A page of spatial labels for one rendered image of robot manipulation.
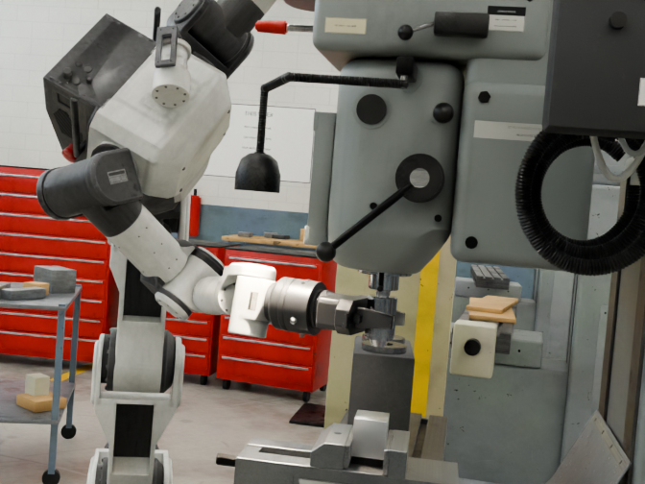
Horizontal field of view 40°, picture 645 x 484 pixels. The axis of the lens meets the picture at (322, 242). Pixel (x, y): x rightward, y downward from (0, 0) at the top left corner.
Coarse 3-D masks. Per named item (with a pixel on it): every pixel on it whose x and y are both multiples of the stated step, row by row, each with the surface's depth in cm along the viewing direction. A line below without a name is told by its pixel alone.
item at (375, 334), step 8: (368, 304) 138; (376, 304) 137; (384, 304) 137; (392, 304) 137; (384, 312) 137; (392, 312) 137; (368, 328) 138; (368, 336) 138; (376, 336) 137; (384, 336) 137; (392, 336) 138
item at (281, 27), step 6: (258, 24) 150; (264, 24) 150; (270, 24) 149; (276, 24) 149; (282, 24) 149; (288, 24) 150; (294, 24) 150; (258, 30) 150; (264, 30) 150; (270, 30) 150; (276, 30) 149; (282, 30) 149; (288, 30) 150; (294, 30) 149; (300, 30) 149; (306, 30) 149; (312, 30) 149
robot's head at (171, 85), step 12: (168, 48) 156; (180, 48) 157; (180, 60) 155; (156, 72) 154; (168, 72) 153; (180, 72) 154; (156, 84) 152; (168, 84) 152; (180, 84) 152; (156, 96) 154; (168, 96) 155; (180, 96) 155
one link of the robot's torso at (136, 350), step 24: (120, 264) 192; (120, 288) 192; (144, 288) 198; (120, 312) 192; (144, 312) 198; (120, 336) 192; (144, 336) 193; (168, 336) 198; (120, 360) 192; (144, 360) 193; (168, 360) 195; (120, 384) 194; (144, 384) 195; (168, 384) 197
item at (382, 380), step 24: (360, 336) 190; (360, 360) 170; (384, 360) 169; (408, 360) 169; (360, 384) 170; (384, 384) 170; (408, 384) 169; (360, 408) 170; (384, 408) 170; (408, 408) 170
